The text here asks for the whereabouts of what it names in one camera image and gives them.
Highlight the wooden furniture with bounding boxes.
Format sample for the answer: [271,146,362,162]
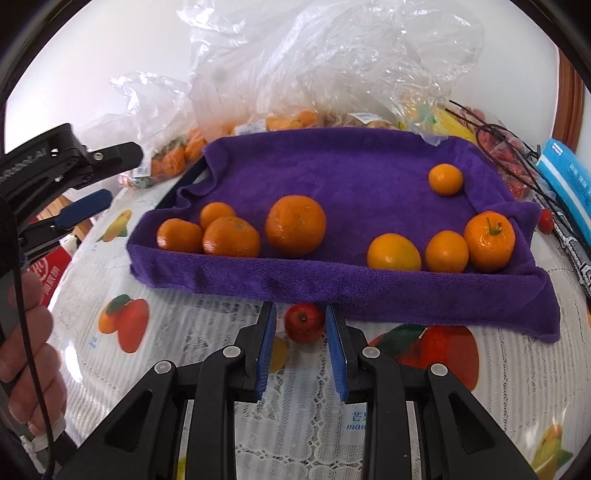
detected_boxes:
[33,190,95,241]

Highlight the purple towel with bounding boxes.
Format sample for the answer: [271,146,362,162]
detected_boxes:
[126,128,561,344]

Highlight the bag of tan fruits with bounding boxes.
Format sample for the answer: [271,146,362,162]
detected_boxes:
[323,111,400,131]

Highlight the large orange mandarin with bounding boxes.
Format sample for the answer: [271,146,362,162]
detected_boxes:
[265,195,328,258]

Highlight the tangled black cable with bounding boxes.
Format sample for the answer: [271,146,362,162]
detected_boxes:
[449,99,591,220]

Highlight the smooth yellow-orange kumquat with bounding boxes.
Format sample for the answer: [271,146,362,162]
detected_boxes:
[368,233,422,272]

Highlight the white plastic bag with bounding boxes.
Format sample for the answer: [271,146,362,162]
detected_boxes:
[83,69,197,155]

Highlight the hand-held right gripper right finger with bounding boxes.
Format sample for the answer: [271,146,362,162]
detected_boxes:
[325,305,539,480]

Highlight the bag of red fruits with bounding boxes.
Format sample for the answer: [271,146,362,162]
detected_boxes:
[462,106,555,200]

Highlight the yellow bananas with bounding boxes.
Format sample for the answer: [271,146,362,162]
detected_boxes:
[434,106,477,142]

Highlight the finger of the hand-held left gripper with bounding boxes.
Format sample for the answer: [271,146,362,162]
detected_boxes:
[18,188,113,259]
[74,142,143,188]

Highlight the black tray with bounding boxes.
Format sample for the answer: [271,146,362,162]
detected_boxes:
[158,157,209,212]

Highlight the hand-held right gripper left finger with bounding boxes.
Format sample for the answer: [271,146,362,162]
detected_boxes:
[55,302,278,480]

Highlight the wooden door frame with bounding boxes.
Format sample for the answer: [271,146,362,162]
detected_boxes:
[556,46,586,155]

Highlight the mandarin with green stem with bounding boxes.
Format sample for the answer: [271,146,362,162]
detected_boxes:
[464,211,516,273]

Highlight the bag of oranges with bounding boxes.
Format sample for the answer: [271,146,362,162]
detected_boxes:
[230,108,325,138]

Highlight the bag of mandarins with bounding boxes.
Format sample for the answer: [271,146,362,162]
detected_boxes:
[150,127,209,190]

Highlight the person's left hand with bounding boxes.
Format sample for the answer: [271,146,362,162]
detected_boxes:
[0,273,68,438]

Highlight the small orange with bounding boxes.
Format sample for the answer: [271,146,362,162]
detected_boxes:
[199,202,236,230]
[425,230,470,274]
[428,163,464,198]

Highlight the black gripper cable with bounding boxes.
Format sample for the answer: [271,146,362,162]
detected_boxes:
[0,194,58,478]

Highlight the blue tissue pack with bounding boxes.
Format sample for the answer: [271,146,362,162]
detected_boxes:
[536,137,591,223]

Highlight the large clear plastic bag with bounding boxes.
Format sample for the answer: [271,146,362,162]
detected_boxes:
[178,0,486,139]

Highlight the red box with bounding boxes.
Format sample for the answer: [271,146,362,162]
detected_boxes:
[25,244,75,310]

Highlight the fruit printed tablecloth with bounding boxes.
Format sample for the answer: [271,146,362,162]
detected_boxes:
[28,182,591,480]

